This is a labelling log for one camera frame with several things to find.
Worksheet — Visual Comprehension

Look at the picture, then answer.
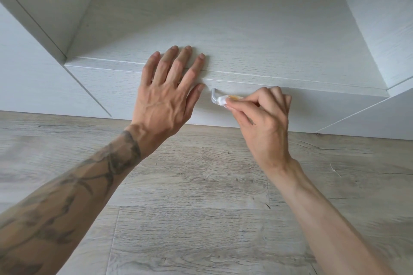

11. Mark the person's left hand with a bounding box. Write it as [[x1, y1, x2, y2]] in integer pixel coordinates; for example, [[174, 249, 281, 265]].
[[124, 45, 207, 158]]

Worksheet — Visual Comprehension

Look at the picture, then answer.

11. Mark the person's right hand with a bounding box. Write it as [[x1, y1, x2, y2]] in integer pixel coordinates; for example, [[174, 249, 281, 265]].
[[224, 86, 300, 183]]

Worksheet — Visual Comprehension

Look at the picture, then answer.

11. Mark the white stained wipe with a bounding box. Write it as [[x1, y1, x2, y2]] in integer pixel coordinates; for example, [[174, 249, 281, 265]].
[[216, 94, 244, 108]]

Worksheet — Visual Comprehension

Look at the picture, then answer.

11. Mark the low white wooden cabinet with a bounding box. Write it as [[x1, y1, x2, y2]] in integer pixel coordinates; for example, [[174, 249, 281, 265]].
[[0, 0, 413, 141]]

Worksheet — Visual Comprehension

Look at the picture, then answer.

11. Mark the person's left forearm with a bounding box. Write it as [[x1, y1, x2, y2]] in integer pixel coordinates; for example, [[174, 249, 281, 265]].
[[0, 126, 152, 275]]

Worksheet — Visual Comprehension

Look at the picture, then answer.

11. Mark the person's right forearm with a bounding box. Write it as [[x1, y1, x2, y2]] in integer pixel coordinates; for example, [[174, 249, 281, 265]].
[[268, 159, 398, 275]]

